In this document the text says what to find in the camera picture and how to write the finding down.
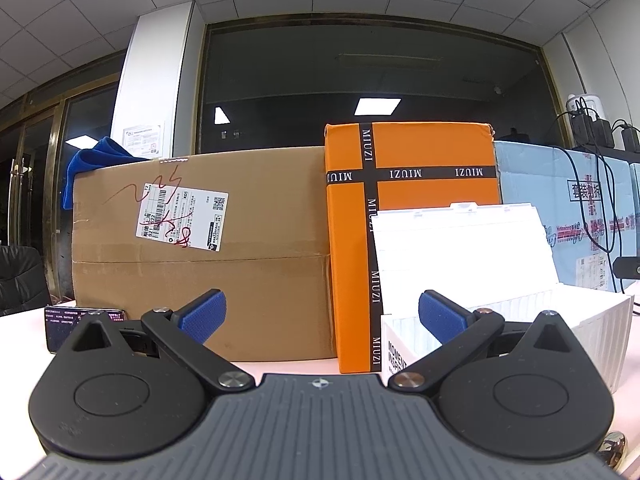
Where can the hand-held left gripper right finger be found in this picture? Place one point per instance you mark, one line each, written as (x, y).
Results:
(440, 317)

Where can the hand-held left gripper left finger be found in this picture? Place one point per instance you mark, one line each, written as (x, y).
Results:
(205, 315)

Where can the white ribbed plastic storage box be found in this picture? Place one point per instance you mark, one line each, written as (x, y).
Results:
(475, 260)

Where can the brown cardboard box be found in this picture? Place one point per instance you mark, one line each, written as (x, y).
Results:
(250, 260)

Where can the large light blue carton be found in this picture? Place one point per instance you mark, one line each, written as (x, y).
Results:
(540, 185)

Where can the orange box with black ribbon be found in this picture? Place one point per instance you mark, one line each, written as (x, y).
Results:
(430, 146)

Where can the black office chair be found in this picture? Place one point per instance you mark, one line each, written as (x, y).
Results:
(20, 275)

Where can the blue cloth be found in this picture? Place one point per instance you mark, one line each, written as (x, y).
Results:
(95, 155)

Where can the black rounded device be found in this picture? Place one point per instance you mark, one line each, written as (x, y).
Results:
(627, 266)

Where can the gold-framed glass door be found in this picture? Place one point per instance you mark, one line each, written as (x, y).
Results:
(85, 120)

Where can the black power adapter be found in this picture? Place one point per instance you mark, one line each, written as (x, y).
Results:
(603, 134)
(630, 140)
(582, 130)

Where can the white plastic device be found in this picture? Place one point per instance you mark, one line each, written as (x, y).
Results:
(592, 102)

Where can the dark glass window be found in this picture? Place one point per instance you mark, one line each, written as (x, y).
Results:
(350, 60)

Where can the white wall notice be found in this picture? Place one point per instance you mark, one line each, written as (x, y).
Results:
(142, 139)

